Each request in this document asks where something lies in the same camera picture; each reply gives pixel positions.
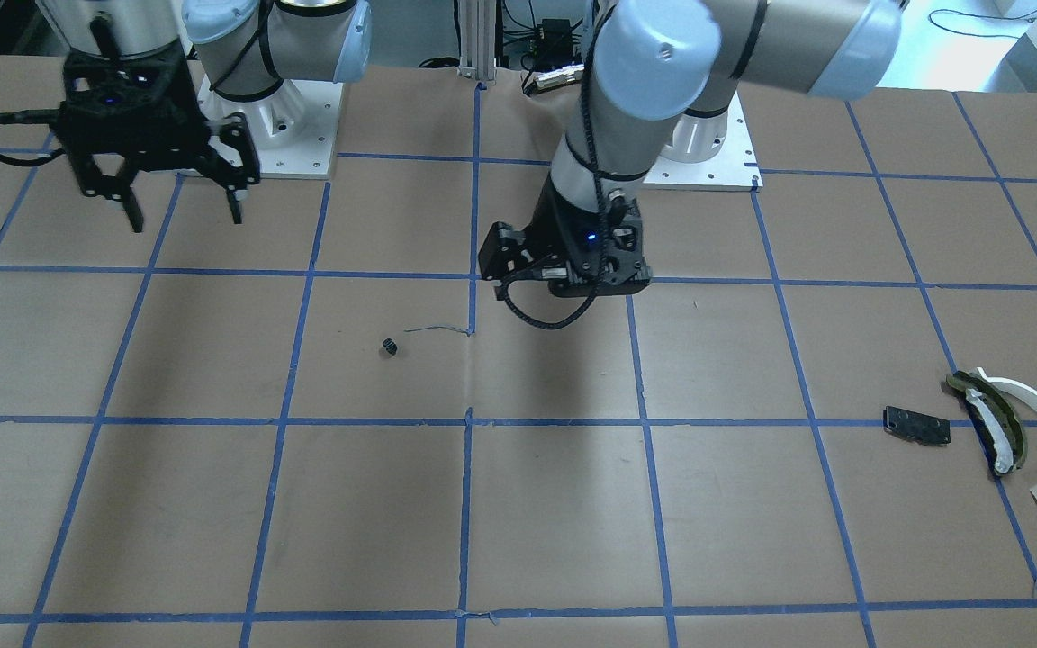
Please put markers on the green curved padded part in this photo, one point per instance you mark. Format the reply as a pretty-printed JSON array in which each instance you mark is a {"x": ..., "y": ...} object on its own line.
[{"x": 995, "y": 420}]

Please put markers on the silver cable connector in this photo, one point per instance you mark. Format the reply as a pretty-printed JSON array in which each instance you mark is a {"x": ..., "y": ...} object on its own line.
[{"x": 540, "y": 82}]

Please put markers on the aluminium centre post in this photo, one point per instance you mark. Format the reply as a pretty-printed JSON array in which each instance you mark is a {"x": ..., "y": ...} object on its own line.
[{"x": 476, "y": 36}]

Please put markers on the black flat bracket plate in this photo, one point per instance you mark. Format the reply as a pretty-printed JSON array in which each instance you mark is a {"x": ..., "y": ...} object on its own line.
[{"x": 916, "y": 427}]

